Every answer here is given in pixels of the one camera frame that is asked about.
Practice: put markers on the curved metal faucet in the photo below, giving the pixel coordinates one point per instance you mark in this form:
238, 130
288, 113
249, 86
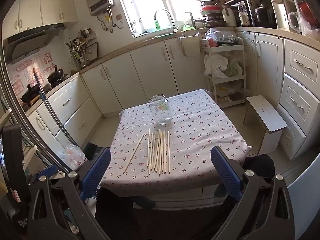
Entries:
175, 28

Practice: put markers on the wall power outlet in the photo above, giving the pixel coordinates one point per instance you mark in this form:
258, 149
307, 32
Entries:
119, 17

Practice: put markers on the dark rimmed wall tray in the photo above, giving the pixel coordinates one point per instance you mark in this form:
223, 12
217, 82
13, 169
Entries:
93, 52

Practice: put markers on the cherry print tablecloth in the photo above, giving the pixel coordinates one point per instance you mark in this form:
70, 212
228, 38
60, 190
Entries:
195, 135

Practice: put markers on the red pan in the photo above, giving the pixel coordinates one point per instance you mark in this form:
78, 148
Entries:
306, 11

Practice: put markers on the green dish soap bottle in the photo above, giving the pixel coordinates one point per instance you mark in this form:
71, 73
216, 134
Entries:
157, 25

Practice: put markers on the white electric water boiler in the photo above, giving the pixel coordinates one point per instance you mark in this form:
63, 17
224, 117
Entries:
281, 12

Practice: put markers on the white stool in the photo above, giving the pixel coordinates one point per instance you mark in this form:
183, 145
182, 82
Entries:
267, 115

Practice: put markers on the pale wooden chopstick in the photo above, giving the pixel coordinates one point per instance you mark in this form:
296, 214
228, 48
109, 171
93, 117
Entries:
134, 154

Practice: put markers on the grey range hood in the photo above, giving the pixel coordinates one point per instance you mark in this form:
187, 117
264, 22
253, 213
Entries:
27, 42

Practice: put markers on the white plastic bag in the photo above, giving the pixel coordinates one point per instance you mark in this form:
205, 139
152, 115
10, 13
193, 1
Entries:
216, 66

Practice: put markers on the floral bin with plastic bag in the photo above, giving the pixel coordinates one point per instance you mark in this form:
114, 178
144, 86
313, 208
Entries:
73, 156

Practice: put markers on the clear plastic bag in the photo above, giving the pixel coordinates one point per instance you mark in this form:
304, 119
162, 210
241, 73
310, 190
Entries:
308, 28

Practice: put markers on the kitchen window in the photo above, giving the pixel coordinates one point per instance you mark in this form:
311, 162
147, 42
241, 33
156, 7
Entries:
150, 2

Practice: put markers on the cream wall cabinets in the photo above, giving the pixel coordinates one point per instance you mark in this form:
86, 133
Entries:
50, 10

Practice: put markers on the white rolling cart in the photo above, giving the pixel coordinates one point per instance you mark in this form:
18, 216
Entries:
226, 48

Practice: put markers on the translucent hanging bag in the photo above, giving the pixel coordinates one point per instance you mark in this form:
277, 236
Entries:
190, 46

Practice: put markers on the pink wall stickers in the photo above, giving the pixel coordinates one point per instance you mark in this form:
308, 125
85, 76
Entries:
22, 70

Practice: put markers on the stack of dishes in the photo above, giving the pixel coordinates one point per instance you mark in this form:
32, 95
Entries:
212, 12

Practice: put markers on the clear glass jar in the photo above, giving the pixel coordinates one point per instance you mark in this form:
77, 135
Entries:
160, 112

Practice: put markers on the wall rack of kitchen utensils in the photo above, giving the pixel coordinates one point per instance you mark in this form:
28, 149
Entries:
77, 47

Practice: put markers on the bunch of wooden chopsticks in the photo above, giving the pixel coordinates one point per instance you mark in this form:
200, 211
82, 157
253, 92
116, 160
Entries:
159, 152

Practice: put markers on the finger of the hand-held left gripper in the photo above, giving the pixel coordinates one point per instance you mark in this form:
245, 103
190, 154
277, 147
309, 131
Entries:
50, 170

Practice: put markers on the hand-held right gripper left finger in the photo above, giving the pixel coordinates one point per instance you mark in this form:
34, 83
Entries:
96, 172

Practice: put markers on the cream base cabinets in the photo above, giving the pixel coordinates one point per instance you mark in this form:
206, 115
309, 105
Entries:
147, 72

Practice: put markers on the black kettle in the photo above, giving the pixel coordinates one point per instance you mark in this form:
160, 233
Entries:
263, 15

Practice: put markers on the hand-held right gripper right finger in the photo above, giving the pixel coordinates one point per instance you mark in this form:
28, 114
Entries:
226, 172

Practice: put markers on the grocery filled plastic bag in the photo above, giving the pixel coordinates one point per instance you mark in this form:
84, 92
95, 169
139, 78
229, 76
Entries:
222, 37

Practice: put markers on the cream cabinets with drawers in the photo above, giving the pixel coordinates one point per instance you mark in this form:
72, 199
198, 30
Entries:
300, 100

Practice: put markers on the white jug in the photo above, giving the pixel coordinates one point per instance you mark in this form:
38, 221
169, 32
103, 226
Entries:
230, 17

